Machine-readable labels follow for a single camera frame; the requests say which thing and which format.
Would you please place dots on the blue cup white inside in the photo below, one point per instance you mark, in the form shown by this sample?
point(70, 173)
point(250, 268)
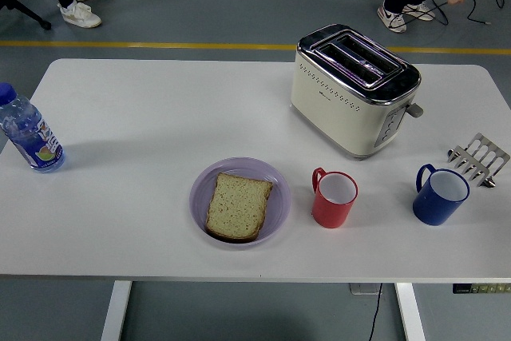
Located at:
point(431, 209)

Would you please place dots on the slice of bread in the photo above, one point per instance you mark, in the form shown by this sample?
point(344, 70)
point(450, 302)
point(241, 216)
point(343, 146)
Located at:
point(239, 205)

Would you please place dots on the red cup white inside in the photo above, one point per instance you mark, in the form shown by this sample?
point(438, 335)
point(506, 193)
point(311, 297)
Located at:
point(331, 213)

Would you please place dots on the purple plate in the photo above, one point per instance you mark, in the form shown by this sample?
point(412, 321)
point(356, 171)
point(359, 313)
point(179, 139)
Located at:
point(279, 205)

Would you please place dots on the cream and chrome toaster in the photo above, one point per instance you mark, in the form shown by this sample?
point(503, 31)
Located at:
point(331, 117)

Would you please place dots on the grey box under table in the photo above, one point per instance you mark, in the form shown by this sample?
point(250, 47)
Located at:
point(363, 289)

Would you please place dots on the white table leg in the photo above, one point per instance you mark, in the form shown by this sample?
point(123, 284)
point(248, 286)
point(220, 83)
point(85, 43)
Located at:
point(116, 313)
point(411, 313)

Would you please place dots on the metal toast rack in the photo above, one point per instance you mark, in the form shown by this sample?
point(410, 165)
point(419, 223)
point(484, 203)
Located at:
point(479, 157)

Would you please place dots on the clear bottle blue cap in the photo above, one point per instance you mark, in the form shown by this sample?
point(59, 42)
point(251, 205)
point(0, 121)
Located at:
point(32, 137)

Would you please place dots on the table control panel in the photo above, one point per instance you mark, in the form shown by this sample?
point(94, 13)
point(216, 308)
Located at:
point(483, 288)

